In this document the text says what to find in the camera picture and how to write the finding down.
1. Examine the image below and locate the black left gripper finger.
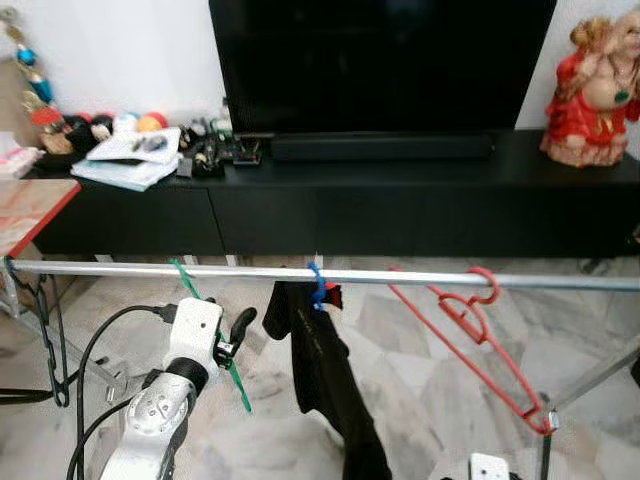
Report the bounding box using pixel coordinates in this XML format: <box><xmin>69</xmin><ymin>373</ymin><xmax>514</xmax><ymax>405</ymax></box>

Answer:
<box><xmin>228</xmin><ymin>306</ymin><xmax>259</xmax><ymax>348</ymax></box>

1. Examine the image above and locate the green plastic hanger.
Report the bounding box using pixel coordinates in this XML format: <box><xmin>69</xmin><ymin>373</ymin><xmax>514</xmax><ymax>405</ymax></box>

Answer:
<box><xmin>168</xmin><ymin>258</ymin><xmax>253</xmax><ymax>414</ymax></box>

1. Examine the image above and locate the blue plastic hanger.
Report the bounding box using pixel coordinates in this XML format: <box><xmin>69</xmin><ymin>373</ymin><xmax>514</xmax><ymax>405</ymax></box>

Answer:
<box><xmin>306</xmin><ymin>261</ymin><xmax>329</xmax><ymax>311</ymax></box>

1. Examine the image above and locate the red plastic hanger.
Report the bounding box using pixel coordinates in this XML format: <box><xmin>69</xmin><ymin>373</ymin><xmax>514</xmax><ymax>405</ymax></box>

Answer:
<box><xmin>388</xmin><ymin>265</ymin><xmax>557</xmax><ymax>436</ymax></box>

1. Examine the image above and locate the silver metal clothes rack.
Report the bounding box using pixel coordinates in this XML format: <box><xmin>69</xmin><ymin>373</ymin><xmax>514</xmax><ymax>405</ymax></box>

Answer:
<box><xmin>0</xmin><ymin>258</ymin><xmax>640</xmax><ymax>480</ymax></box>

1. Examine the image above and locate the black t-shirt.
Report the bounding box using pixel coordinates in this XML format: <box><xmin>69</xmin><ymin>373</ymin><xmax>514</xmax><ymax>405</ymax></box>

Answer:
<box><xmin>263</xmin><ymin>280</ymin><xmax>393</xmax><ymax>480</ymax></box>

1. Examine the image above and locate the black television console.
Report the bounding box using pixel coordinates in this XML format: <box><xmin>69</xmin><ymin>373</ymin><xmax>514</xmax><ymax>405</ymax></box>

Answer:
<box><xmin>30</xmin><ymin>130</ymin><xmax>640</xmax><ymax>259</ymax></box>

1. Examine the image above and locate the white paper stack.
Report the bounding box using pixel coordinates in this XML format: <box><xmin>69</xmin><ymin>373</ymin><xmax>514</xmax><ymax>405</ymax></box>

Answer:
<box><xmin>70</xmin><ymin>125</ymin><xmax>184</xmax><ymax>193</ymax></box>

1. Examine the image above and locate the clear plastic bottle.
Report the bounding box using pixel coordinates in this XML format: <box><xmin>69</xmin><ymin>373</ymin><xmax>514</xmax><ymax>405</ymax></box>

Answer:
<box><xmin>212</xmin><ymin>100</ymin><xmax>235</xmax><ymax>141</ymax></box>

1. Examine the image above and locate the orange ball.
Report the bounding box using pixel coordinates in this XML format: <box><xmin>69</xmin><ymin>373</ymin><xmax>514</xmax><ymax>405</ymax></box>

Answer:
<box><xmin>137</xmin><ymin>112</ymin><xmax>169</xmax><ymax>134</ymax></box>

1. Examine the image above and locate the black soundbar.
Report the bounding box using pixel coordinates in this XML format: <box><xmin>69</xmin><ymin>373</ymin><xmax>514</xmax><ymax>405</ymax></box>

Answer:
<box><xmin>270</xmin><ymin>133</ymin><xmax>495</xmax><ymax>161</ymax></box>

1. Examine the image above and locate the marble table with red edge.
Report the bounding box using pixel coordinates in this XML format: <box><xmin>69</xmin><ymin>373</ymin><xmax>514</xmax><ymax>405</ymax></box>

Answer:
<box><xmin>0</xmin><ymin>178</ymin><xmax>83</xmax><ymax>261</ymax></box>

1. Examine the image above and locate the black round figurine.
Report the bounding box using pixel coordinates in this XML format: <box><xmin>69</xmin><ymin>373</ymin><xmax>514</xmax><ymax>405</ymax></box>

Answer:
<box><xmin>62</xmin><ymin>113</ymin><xmax>91</xmax><ymax>153</ymax></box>
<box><xmin>88</xmin><ymin>113</ymin><xmax>115</xmax><ymax>141</ymax></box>

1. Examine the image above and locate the red-lidded jar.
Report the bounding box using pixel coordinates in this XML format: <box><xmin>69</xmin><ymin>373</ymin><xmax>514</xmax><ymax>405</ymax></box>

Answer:
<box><xmin>30</xmin><ymin>105</ymin><xmax>76</xmax><ymax>156</ymax></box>

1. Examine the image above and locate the pink tissue pack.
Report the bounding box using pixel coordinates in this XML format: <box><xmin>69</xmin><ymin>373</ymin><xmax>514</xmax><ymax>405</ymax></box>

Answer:
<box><xmin>0</xmin><ymin>130</ymin><xmax>41</xmax><ymax>179</ymax></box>

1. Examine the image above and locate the black flat television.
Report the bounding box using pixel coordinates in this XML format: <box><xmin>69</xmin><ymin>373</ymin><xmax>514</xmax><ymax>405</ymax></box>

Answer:
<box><xmin>208</xmin><ymin>0</ymin><xmax>558</xmax><ymax>134</ymax></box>

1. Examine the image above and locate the beaded hanging ornament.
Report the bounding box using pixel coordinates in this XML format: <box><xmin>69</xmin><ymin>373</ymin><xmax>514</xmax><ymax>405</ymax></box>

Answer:
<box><xmin>0</xmin><ymin>8</ymin><xmax>56</xmax><ymax>111</ymax></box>

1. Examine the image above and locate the light wooden cabinet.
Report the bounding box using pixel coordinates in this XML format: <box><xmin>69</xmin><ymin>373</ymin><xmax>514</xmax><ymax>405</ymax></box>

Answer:
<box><xmin>0</xmin><ymin>55</ymin><xmax>36</xmax><ymax>151</ymax></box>

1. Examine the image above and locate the red laughing buddha statue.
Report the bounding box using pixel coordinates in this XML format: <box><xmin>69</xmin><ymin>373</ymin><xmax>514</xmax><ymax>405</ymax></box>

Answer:
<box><xmin>540</xmin><ymin>15</ymin><xmax>640</xmax><ymax>169</ymax></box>

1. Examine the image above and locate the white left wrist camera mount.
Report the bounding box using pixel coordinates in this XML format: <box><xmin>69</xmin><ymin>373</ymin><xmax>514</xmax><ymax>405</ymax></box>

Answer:
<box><xmin>160</xmin><ymin>298</ymin><xmax>225</xmax><ymax>381</ymax></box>

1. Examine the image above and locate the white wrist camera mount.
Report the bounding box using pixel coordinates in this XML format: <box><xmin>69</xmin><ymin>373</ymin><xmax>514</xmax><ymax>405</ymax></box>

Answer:
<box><xmin>468</xmin><ymin>453</ymin><xmax>509</xmax><ymax>480</ymax></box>
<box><xmin>160</xmin><ymin>298</ymin><xmax>225</xmax><ymax>381</ymax></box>

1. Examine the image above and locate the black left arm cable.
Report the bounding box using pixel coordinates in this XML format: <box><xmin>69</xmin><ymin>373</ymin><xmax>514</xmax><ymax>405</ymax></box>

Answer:
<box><xmin>66</xmin><ymin>303</ymin><xmax>181</xmax><ymax>480</ymax></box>

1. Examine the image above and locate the black wire hanger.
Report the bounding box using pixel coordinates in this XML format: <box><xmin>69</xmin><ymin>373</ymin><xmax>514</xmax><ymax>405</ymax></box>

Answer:
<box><xmin>5</xmin><ymin>258</ymin><xmax>73</xmax><ymax>408</ymax></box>

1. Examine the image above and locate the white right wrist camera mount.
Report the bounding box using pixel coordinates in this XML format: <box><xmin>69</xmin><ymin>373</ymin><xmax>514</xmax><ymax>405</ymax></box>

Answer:
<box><xmin>468</xmin><ymin>453</ymin><xmax>509</xmax><ymax>480</ymax></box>

